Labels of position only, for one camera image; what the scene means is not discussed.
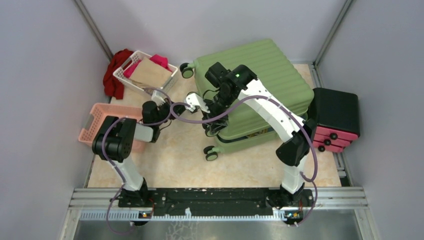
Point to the right aluminium corner post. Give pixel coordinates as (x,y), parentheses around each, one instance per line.
(333,30)

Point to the red cloth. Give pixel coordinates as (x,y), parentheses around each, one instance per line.
(112,87)

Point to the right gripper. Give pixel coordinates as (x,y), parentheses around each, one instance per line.
(216,122)

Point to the white plastic basket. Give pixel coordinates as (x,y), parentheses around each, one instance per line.
(137,55)

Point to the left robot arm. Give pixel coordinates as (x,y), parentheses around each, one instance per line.
(135,191)

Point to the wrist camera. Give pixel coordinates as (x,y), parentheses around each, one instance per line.
(158,97)
(195,102)

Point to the black and pink storage stack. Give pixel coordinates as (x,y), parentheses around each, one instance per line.
(337,115)

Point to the magenta cloth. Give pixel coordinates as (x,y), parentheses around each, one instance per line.
(156,59)

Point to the left aluminium corner post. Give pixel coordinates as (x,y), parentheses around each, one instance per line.
(91,24)

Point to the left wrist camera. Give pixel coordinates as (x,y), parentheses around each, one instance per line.
(158,97)

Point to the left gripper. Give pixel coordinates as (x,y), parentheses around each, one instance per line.
(178,109)

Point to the pink plastic basket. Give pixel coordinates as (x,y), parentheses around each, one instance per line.
(94,122)

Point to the aluminium corner post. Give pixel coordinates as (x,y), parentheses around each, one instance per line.
(333,30)
(91,24)

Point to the tan folded cloth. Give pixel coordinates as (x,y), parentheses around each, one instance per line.
(149,75)

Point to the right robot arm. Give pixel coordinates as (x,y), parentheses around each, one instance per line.
(242,86)

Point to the green hard-shell suitcase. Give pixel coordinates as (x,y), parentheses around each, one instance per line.
(275,79)

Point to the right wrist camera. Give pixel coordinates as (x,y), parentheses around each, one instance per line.
(195,102)

